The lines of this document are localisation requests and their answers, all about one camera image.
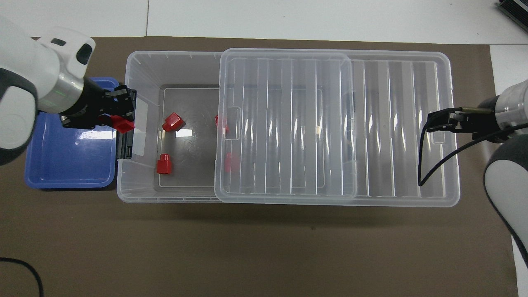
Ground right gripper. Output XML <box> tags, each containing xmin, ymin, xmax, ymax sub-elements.
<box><xmin>426</xmin><ymin>95</ymin><xmax>509</xmax><ymax>144</ymax></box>

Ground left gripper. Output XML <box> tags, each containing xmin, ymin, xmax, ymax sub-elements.
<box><xmin>61</xmin><ymin>78</ymin><xmax>137</xmax><ymax>130</ymax></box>

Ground clear plastic lid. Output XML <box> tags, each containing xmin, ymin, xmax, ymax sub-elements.
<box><xmin>214</xmin><ymin>48</ymin><xmax>461</xmax><ymax>207</ymax></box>

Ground clear plastic box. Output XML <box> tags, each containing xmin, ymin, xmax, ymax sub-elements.
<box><xmin>116</xmin><ymin>50</ymin><xmax>358</xmax><ymax>204</ymax></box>

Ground blue plastic tray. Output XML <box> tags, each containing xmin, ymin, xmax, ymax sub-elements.
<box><xmin>24</xmin><ymin>77</ymin><xmax>120</xmax><ymax>190</ymax></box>

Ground black stand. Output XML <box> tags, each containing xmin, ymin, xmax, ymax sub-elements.
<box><xmin>496</xmin><ymin>0</ymin><xmax>528</xmax><ymax>22</ymax></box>

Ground black cable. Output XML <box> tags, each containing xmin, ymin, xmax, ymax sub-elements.
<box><xmin>0</xmin><ymin>257</ymin><xmax>45</xmax><ymax>297</ymax></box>
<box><xmin>417</xmin><ymin>106</ymin><xmax>528</xmax><ymax>187</ymax></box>

